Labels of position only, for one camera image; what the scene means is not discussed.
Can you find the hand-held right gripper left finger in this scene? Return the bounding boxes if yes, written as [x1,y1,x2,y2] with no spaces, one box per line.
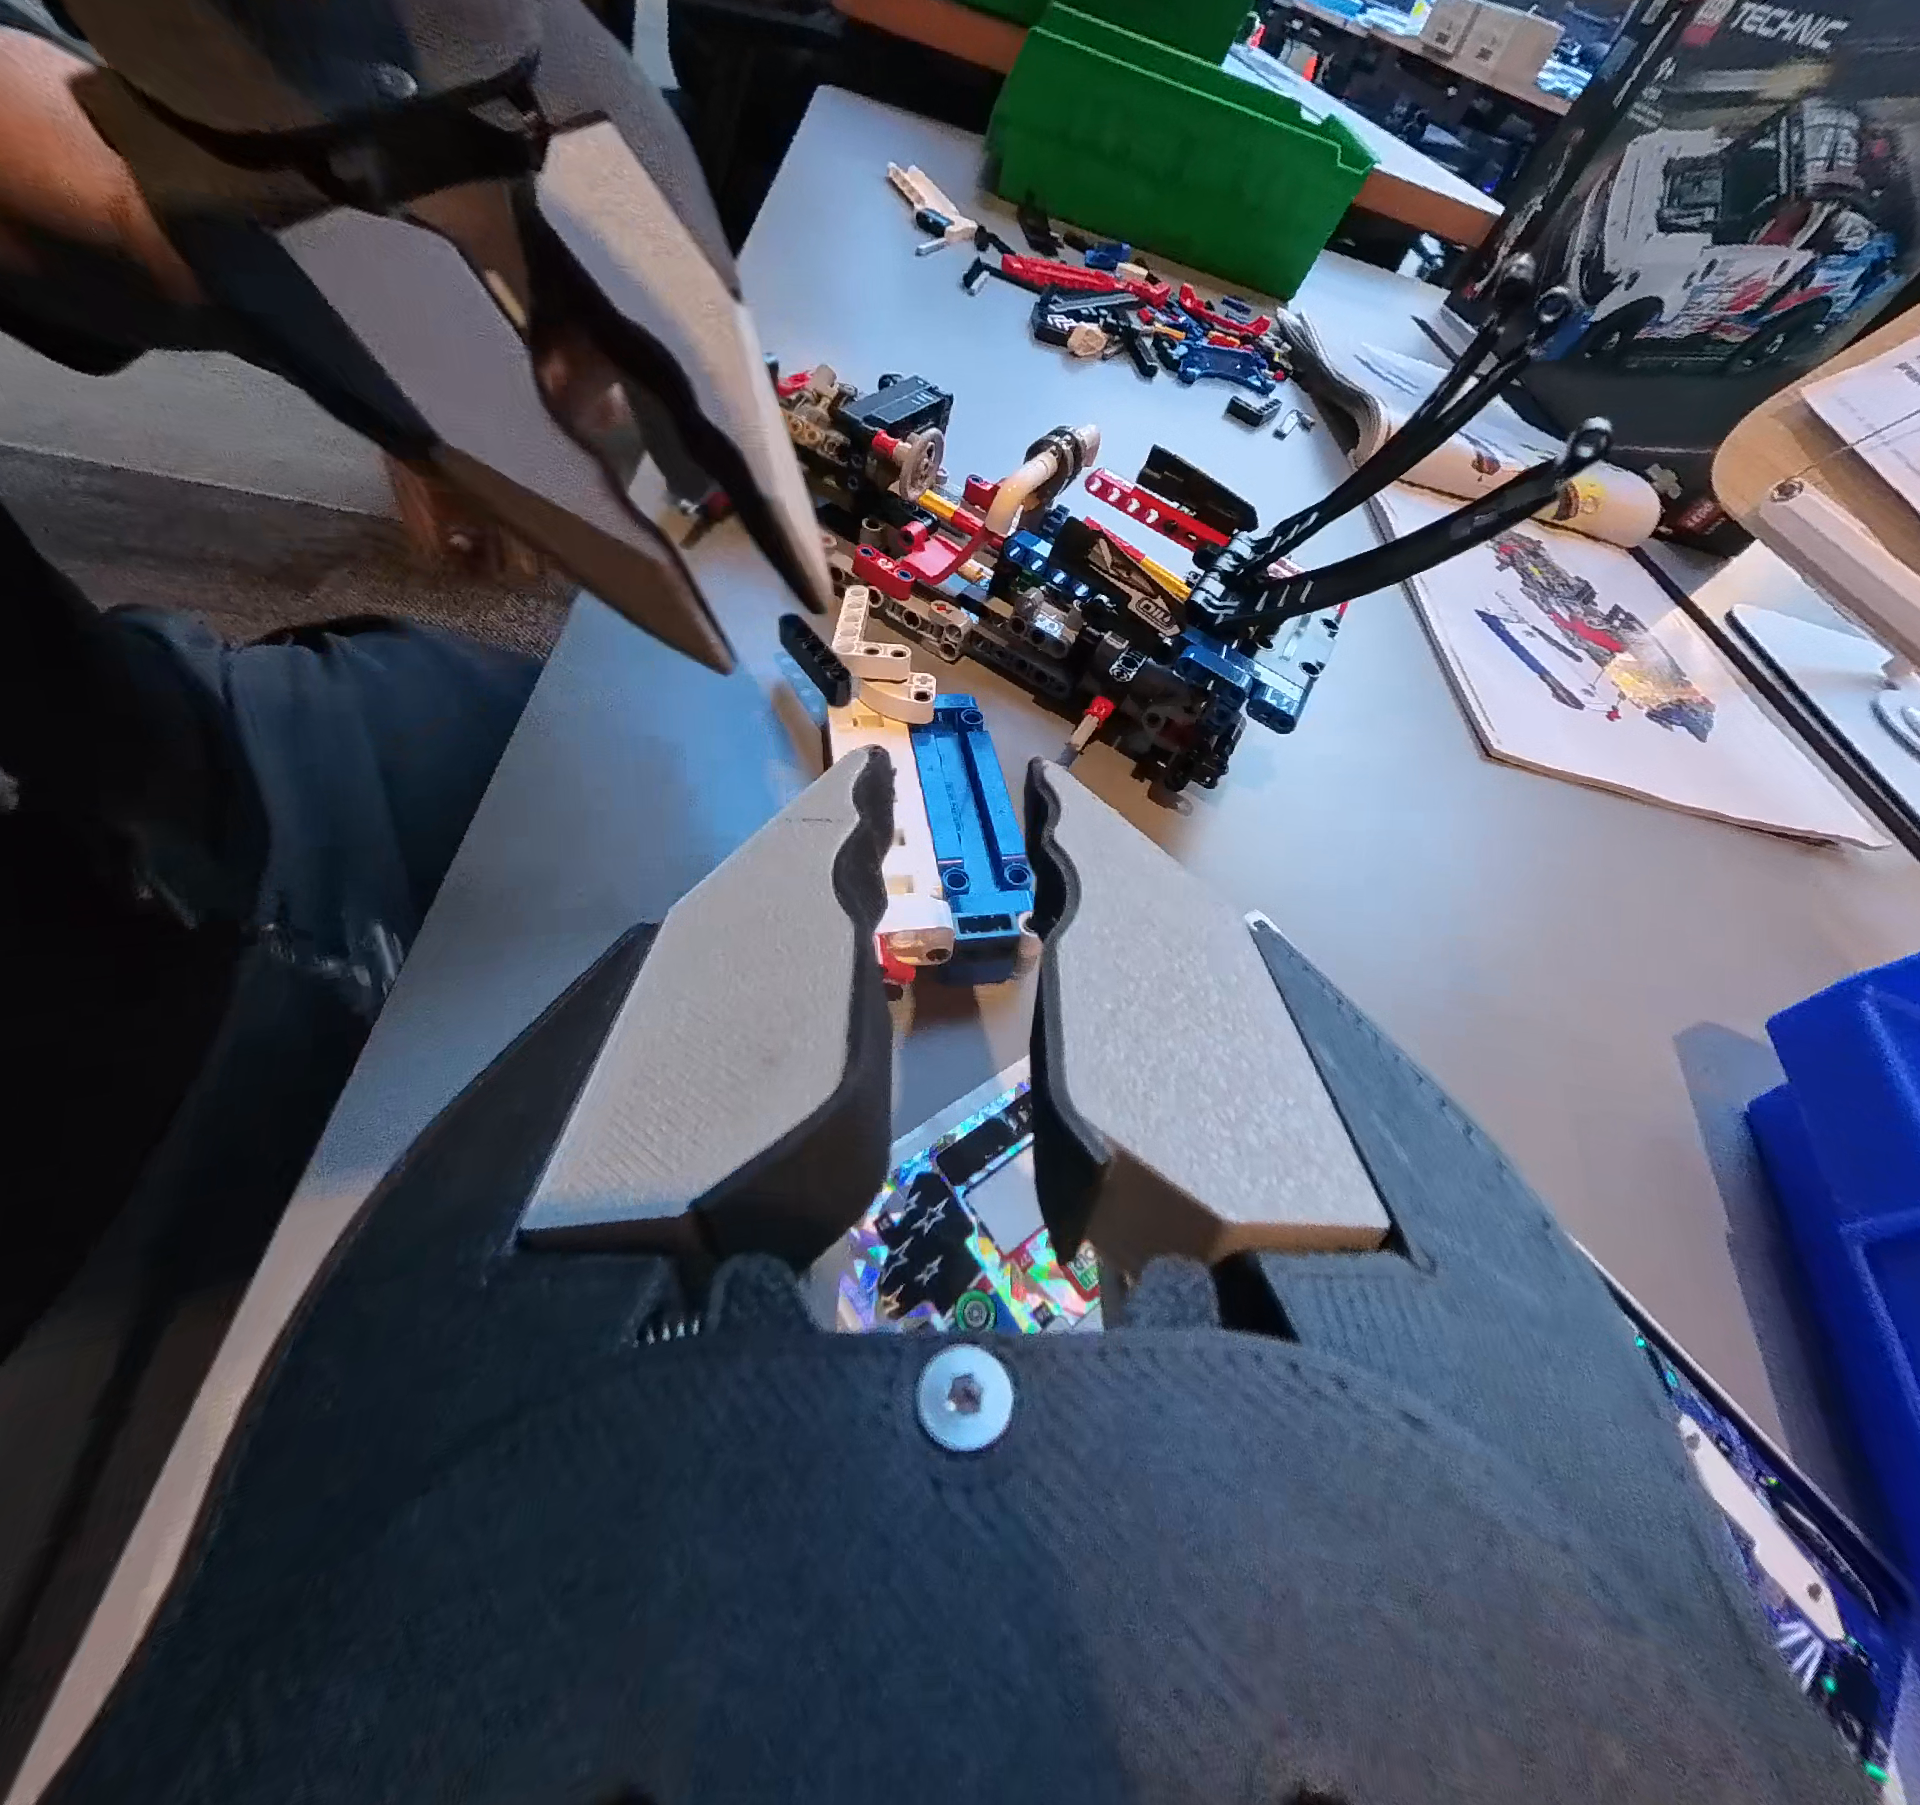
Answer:
[516,748,901,1274]

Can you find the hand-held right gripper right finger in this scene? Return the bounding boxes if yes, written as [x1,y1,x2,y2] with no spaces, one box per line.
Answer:
[1023,758,1393,1278]

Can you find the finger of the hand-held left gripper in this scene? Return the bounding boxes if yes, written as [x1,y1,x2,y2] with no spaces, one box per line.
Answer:
[277,185,737,674]
[516,106,834,618]

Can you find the white and blue brick panel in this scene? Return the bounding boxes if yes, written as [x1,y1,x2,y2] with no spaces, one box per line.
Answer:
[778,581,1048,1004]

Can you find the toy brick car chassis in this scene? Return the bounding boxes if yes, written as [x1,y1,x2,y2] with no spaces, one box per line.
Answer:
[773,247,1617,812]

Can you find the grey desk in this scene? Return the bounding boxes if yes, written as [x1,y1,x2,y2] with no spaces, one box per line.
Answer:
[0,82,1920,1805]

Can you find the person's left hand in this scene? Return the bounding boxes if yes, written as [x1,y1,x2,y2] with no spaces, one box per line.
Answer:
[0,27,281,335]

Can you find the holographic sticker sheet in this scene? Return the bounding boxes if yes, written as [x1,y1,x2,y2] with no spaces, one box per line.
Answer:
[832,1062,1915,1782]

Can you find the pile of loose toy bricks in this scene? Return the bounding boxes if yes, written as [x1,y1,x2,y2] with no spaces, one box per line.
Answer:
[884,158,1323,441]

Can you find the open instruction booklet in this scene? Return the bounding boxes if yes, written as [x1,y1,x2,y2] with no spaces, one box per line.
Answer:
[1274,309,1889,849]

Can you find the person's dark trousers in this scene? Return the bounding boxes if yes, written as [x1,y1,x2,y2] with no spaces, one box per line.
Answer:
[0,507,548,1363]

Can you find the blue plastic bin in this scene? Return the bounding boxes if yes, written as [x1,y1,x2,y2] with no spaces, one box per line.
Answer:
[1740,949,1920,1550]

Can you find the wooden edged table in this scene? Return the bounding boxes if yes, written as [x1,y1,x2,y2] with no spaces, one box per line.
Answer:
[832,0,1508,251]

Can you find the black toy set box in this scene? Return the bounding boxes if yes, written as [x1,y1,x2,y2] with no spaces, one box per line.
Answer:
[1448,0,1920,558]

